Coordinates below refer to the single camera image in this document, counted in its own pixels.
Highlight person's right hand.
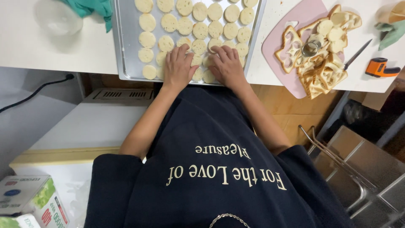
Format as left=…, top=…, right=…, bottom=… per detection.
left=207, top=45, right=249, bottom=90

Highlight person's left hand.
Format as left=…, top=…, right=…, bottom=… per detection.
left=162, top=44, right=200, bottom=91

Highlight rows of round bread cutouts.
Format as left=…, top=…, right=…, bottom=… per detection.
left=134, top=0, right=259, bottom=84

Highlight metal baking tray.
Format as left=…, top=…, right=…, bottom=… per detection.
left=112, top=0, right=267, bottom=87

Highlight pink cutting board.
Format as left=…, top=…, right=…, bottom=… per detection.
left=262, top=0, right=346, bottom=99

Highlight pile of cut bread scraps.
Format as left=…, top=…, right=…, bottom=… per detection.
left=274, top=4, right=363, bottom=100

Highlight person's navy printed shirt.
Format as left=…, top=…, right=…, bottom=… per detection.
left=84, top=83, right=355, bottom=228

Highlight white chest freezer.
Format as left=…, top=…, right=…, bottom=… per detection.
left=9, top=88, right=154, bottom=228

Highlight teal green cloth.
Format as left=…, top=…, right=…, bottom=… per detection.
left=58, top=0, right=113, bottom=33

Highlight heap of bread discs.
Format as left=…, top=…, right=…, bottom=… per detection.
left=308, top=12, right=350, bottom=54

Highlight clear plastic container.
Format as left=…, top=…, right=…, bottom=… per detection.
left=34, top=0, right=85, bottom=36

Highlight black trash bag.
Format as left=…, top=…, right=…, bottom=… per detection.
left=343, top=99, right=385, bottom=135

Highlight brown cardboard box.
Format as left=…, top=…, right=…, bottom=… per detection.
left=347, top=90, right=394, bottom=112

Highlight orange infrared thermometer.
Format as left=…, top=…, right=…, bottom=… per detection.
left=365, top=57, right=401, bottom=78

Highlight light green glove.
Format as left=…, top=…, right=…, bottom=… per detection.
left=375, top=20, right=405, bottom=51

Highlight stainless steel rack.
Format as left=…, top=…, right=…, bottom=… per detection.
left=298, top=124, right=405, bottom=228

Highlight beige paper cup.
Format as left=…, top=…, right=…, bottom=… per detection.
left=376, top=0, right=405, bottom=24

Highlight white green cling wrap box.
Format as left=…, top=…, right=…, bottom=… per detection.
left=0, top=175, right=70, bottom=228

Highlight small white green box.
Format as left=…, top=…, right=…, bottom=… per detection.
left=0, top=214, right=42, bottom=228

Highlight round metal ring cutter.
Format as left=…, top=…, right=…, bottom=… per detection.
left=301, top=40, right=322, bottom=58

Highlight black-handled knife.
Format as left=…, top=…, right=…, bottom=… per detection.
left=344, top=39, right=373, bottom=71

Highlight black power cable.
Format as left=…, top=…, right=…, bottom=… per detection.
left=0, top=73, right=75, bottom=114

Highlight silver chain necklace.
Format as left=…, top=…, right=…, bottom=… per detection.
left=208, top=213, right=251, bottom=228

